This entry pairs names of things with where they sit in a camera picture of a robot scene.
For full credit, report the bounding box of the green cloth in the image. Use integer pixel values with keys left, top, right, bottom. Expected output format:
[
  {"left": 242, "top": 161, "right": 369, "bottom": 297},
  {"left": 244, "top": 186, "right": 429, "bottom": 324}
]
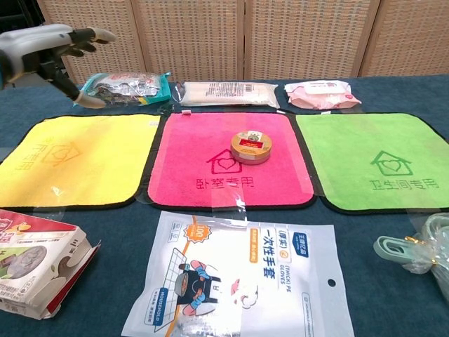
[{"left": 293, "top": 112, "right": 449, "bottom": 215}]

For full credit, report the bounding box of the clear tape strip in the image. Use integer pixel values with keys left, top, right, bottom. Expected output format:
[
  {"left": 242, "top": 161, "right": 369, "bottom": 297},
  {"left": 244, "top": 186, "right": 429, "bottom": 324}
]
[{"left": 210, "top": 192, "right": 249, "bottom": 222}]

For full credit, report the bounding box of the disposable gloves bag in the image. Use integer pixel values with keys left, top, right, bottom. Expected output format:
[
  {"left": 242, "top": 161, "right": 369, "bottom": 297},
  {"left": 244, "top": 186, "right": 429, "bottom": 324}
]
[{"left": 121, "top": 210, "right": 355, "bottom": 337}]

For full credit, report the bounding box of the yellow cloth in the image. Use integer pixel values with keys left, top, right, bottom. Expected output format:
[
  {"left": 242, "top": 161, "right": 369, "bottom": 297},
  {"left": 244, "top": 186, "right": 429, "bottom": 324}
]
[{"left": 0, "top": 114, "right": 161, "bottom": 210}]

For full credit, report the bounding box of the blue table cover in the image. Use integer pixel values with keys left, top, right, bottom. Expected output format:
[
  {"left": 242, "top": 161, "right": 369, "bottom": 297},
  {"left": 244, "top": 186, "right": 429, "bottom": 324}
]
[{"left": 0, "top": 73, "right": 449, "bottom": 337}]

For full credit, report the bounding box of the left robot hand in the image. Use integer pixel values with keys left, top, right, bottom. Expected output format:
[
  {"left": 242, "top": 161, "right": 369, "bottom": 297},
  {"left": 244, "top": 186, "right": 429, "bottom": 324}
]
[{"left": 0, "top": 23, "right": 116, "bottom": 110}]

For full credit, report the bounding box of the pink wet wipes pack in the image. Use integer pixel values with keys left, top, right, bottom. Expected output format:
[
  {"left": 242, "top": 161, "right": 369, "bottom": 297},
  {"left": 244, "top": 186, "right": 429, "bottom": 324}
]
[{"left": 283, "top": 79, "right": 362, "bottom": 110}]

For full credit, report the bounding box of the red and white cookie box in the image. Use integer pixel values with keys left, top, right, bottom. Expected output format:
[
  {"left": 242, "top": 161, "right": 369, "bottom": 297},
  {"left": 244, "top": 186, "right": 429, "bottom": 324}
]
[{"left": 0, "top": 209, "right": 102, "bottom": 321}]

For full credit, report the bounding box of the wooden folding screen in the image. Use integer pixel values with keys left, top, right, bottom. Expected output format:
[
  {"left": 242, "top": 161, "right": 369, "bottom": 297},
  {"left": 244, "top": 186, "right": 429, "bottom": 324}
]
[{"left": 36, "top": 0, "right": 449, "bottom": 85}]

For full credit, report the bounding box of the clear pack of white sticks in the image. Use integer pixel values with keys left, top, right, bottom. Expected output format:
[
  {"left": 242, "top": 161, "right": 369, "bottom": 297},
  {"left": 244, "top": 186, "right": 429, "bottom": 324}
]
[{"left": 172, "top": 81, "right": 281, "bottom": 109}]

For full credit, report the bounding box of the round metal tin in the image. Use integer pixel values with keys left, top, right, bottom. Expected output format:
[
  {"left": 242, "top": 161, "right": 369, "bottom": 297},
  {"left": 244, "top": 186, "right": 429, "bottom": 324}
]
[{"left": 230, "top": 129, "right": 273, "bottom": 165}]

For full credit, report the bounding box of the teal snack bag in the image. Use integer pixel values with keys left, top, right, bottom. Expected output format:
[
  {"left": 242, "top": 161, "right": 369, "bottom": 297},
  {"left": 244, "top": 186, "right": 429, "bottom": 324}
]
[{"left": 72, "top": 72, "right": 173, "bottom": 108}]

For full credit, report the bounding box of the pink cloth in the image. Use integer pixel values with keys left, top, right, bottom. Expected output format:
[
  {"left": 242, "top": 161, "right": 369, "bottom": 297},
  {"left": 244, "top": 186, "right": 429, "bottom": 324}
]
[{"left": 135, "top": 111, "right": 317, "bottom": 211}]

